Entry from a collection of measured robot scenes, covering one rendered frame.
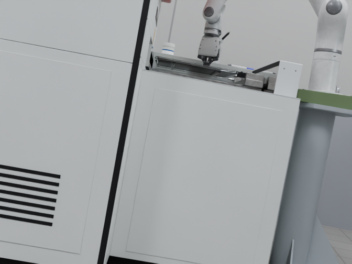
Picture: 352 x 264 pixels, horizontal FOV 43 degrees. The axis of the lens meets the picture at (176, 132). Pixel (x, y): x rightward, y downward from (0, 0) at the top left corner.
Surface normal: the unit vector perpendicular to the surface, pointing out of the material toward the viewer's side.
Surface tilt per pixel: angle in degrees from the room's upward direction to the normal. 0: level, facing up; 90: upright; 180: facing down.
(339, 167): 90
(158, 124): 90
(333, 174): 90
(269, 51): 90
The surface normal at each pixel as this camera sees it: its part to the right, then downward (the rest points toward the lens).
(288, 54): -0.12, 0.03
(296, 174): -0.64, -0.07
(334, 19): -0.33, 0.57
